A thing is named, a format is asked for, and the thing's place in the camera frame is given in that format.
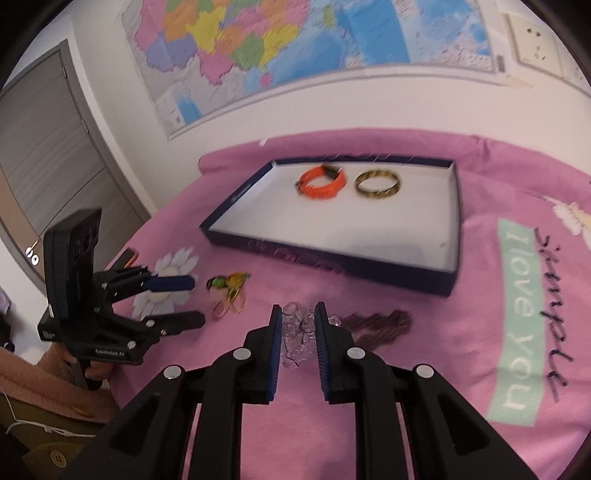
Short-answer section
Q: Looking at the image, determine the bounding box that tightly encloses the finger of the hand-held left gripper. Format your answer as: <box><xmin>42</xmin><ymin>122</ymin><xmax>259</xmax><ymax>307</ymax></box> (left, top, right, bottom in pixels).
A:
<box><xmin>95</xmin><ymin>265</ymin><xmax>195</xmax><ymax>303</ymax></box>
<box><xmin>104</xmin><ymin>311</ymin><xmax>206</xmax><ymax>340</ymax></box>

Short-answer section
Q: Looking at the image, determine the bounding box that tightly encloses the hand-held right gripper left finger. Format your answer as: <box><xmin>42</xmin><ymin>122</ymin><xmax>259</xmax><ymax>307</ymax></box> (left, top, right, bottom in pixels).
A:
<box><xmin>60</xmin><ymin>305</ymin><xmax>283</xmax><ymax>480</ymax></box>

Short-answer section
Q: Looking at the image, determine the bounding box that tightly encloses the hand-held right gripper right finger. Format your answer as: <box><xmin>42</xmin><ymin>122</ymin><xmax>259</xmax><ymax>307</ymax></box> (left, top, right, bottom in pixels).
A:
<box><xmin>314</xmin><ymin>302</ymin><xmax>539</xmax><ymax>480</ymax></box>

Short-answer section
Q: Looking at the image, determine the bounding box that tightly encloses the clear bead bracelet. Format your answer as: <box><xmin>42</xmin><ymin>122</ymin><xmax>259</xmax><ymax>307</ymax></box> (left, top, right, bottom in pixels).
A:
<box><xmin>281</xmin><ymin>302</ymin><xmax>342</xmax><ymax>370</ymax></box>

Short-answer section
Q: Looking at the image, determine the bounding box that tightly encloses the green ring with gold band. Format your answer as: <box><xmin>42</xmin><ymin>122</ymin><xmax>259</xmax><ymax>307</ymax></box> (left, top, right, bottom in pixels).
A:
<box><xmin>226</xmin><ymin>288</ymin><xmax>247</xmax><ymax>317</ymax></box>

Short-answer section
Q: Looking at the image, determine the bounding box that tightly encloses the dark purple bead bracelet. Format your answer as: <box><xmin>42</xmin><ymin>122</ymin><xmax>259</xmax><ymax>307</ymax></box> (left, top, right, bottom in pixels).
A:
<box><xmin>339</xmin><ymin>310</ymin><xmax>413</xmax><ymax>352</ymax></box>

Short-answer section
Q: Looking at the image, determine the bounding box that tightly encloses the shallow white tray box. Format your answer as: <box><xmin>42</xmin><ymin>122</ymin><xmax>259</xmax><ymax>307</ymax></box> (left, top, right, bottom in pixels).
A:
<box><xmin>199</xmin><ymin>158</ymin><xmax>462</xmax><ymax>297</ymax></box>

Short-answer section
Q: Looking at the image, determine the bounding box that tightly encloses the person's left forearm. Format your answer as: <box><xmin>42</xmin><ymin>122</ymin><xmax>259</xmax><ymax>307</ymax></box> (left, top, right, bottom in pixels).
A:
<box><xmin>0</xmin><ymin>344</ymin><xmax>116</xmax><ymax>418</ymax></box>

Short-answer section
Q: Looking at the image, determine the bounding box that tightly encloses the person's left hand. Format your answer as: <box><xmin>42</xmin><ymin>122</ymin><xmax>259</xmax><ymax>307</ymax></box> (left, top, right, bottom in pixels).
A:
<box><xmin>88</xmin><ymin>362</ymin><xmax>115</xmax><ymax>392</ymax></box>

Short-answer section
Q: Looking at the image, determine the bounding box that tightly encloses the phone with orange case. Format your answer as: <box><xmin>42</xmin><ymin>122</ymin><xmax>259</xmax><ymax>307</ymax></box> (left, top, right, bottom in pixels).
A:
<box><xmin>108</xmin><ymin>248</ymin><xmax>139</xmax><ymax>273</ymax></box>

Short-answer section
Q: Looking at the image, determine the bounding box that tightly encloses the grey door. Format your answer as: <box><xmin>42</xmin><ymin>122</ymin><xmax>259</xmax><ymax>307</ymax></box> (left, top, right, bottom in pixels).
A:
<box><xmin>0</xmin><ymin>39</ymin><xmax>153</xmax><ymax>278</ymax></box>

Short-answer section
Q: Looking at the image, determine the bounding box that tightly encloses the orange smart watch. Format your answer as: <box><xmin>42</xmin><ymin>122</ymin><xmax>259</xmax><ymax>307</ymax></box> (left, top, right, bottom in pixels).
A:
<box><xmin>295</xmin><ymin>164</ymin><xmax>347</xmax><ymax>200</ymax></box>

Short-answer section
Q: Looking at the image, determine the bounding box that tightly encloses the tortoiseshell bangle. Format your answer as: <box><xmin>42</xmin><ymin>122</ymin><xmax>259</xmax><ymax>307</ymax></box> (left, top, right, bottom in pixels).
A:
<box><xmin>355</xmin><ymin>170</ymin><xmax>402</xmax><ymax>202</ymax></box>

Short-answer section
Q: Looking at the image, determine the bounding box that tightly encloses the pink flower print blanket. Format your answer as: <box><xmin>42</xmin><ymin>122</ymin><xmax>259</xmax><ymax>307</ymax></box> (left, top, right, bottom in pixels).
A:
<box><xmin>108</xmin><ymin>127</ymin><xmax>591</xmax><ymax>480</ymax></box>

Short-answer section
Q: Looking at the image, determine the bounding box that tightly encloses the olive buttoned clothing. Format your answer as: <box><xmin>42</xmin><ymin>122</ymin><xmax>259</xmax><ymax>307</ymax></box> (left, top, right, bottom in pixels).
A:
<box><xmin>0</xmin><ymin>397</ymin><xmax>116</xmax><ymax>480</ymax></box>

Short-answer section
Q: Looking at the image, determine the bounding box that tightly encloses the colourful wall map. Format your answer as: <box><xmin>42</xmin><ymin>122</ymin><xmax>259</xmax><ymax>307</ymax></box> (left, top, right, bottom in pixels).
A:
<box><xmin>121</xmin><ymin>0</ymin><xmax>506</xmax><ymax>139</ymax></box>

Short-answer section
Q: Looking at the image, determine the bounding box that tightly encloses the white wall socket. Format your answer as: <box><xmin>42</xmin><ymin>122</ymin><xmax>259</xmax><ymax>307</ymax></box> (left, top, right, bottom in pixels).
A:
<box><xmin>505</xmin><ymin>13</ymin><xmax>571</xmax><ymax>79</ymax></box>

